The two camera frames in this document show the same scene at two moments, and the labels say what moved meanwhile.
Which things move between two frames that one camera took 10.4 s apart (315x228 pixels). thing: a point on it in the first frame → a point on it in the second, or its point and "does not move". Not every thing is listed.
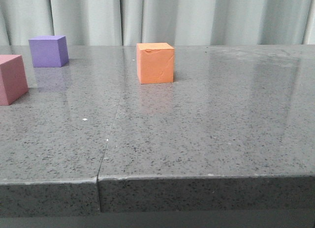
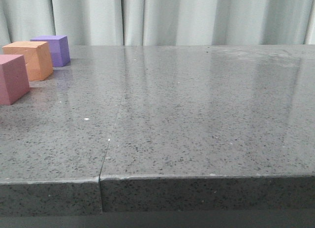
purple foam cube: [49, 51] does not move
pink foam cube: [13, 83] does not move
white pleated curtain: [99, 18] does not move
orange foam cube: [155, 62] → [37, 56]
